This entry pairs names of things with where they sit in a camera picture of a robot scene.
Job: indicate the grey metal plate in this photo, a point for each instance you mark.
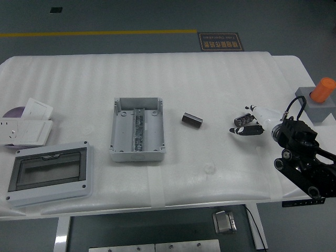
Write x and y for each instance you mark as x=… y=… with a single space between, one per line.
x=120 y=248
x=187 y=246

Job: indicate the plain black battery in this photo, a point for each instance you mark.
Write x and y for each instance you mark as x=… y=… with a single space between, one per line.
x=192 y=120

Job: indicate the black table control panel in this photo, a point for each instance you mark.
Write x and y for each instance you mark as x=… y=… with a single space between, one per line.
x=296 y=203

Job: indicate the white table leg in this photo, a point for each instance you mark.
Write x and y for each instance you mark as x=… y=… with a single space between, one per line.
x=262 y=231

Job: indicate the black floor sign orange text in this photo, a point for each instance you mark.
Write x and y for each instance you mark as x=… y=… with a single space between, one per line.
x=220 y=42

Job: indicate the white wall switch plate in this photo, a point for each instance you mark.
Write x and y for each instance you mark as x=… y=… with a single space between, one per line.
x=36 y=109
x=34 y=132

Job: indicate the grey block holder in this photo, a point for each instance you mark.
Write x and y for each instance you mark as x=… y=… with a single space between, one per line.
x=319 y=110

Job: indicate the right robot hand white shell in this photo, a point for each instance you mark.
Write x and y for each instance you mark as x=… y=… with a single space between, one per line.
x=265 y=116

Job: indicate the metal mounting rail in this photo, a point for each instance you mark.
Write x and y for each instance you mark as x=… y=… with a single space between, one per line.
x=138 y=131

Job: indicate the white tape strip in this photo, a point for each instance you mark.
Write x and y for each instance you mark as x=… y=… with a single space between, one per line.
x=156 y=186

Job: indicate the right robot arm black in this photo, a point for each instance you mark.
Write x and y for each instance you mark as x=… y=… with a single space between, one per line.
x=299 y=134

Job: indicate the purple disc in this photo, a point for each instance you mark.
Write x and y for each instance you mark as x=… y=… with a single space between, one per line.
x=14 y=112

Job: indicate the grey enclosure with dark window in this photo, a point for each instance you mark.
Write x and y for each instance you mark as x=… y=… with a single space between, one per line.
x=50 y=193

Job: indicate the white wall socket outlet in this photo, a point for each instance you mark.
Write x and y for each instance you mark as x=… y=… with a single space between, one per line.
x=8 y=130

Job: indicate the white foam mat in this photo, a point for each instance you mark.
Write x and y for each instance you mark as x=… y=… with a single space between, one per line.
x=157 y=76

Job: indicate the grey open junction box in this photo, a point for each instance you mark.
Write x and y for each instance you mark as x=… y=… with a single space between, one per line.
x=123 y=131

